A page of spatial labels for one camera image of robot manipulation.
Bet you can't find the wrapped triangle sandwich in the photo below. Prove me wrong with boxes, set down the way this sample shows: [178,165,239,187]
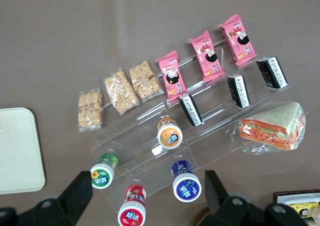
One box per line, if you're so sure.
[231,101,307,154]

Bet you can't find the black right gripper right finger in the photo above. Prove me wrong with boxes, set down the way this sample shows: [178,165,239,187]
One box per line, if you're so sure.
[204,169,254,226]

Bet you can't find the black snack stock tray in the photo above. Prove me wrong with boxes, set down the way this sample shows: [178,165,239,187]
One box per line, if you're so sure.
[272,190,320,226]

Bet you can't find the clear puffed rice snack pack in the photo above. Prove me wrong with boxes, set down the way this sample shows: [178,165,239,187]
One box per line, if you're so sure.
[128,60,165,103]
[103,68,140,116]

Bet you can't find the black wrapped rice ball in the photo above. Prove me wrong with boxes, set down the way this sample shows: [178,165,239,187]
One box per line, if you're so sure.
[256,56,289,89]
[177,92,204,127]
[226,74,252,109]

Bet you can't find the clear acrylic stepped stand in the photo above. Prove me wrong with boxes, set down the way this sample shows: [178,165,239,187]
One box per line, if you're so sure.
[89,95,200,204]
[163,37,310,170]

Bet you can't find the pink cartoon girl snack pack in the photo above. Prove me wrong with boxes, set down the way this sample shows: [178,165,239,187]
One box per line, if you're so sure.
[217,14,258,67]
[155,50,188,103]
[188,30,225,83]

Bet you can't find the red gum bottle white lid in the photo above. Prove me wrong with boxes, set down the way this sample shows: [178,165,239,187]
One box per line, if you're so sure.
[117,184,148,226]

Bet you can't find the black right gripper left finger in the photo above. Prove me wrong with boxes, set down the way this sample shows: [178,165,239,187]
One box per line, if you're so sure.
[28,170,95,226]

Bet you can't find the cream plastic serving tray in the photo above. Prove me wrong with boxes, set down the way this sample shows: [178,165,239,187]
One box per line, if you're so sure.
[0,107,47,195]

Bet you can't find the blue gum bottle white lid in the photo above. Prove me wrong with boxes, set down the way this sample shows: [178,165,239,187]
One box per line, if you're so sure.
[171,160,203,202]

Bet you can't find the green gum bottle white lid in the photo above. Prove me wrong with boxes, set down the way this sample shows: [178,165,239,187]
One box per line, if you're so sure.
[89,152,119,190]

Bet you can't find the yellow snack pack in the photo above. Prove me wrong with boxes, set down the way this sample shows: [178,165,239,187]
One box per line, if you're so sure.
[286,202,317,220]

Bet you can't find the small clear puffed rice pack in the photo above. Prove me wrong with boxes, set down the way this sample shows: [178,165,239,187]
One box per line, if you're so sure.
[77,87,104,132]

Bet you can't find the orange gum bottle white lid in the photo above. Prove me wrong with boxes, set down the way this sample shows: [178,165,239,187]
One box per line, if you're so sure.
[156,117,183,149]

